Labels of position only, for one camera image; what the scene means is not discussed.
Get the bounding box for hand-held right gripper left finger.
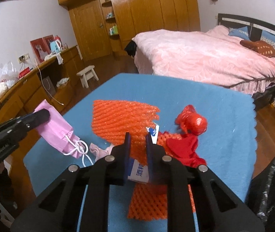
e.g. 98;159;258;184
10;132;134;232

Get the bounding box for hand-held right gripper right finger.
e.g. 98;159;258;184
145;133;265;232

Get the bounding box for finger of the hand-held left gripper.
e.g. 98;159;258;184
0;109;51;148

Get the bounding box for pink face mask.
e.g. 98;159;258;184
35;99;92;168

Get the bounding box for white and blue box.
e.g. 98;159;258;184
128;123;161;184

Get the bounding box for red cloth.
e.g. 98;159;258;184
165;134;207;167

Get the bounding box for black trash bag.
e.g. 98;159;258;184
246;150;275;232

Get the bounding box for large orange foam net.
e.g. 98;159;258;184
91;99;161;165

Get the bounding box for pink crumpled tissue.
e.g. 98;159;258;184
89;143;115;156

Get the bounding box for wooden sideboard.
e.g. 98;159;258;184
0;45;85;199

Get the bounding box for grey paper bag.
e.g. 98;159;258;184
41;76;57;97

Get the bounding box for white crumpled cloth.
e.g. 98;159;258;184
56;77;70;87

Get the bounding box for red box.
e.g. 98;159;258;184
19;68;31;79

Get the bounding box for red plastic bag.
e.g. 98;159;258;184
175;104;208;136

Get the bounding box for clear white plastic bag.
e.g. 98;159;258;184
0;61;19;87

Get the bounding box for small orange foam net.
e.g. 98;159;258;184
127;131;197;221

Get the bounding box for white cloth on sideboard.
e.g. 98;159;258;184
44;53;63;64

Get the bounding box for white wooden stool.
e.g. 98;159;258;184
76;65;99;89

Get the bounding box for light blue kettle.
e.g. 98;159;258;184
50;40;63;54

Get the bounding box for black cloth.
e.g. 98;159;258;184
124;41;138;57

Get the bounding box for bed with pink blanket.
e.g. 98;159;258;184
131;25;275;96

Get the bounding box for wooden wardrobe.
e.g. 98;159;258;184
56;0;201;62

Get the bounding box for blue pillow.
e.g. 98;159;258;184
260;30;275;51
228;26;250;40

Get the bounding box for brown dotted pillow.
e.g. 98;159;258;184
239;39;275;58

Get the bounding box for dark bed headboard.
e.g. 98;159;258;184
218;13;275;66

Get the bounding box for white charging cable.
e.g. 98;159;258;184
34;58;65;105

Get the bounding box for large red photo frame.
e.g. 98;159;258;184
30;38;51;63

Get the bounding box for small red photo frame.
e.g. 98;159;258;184
42;35;56;54

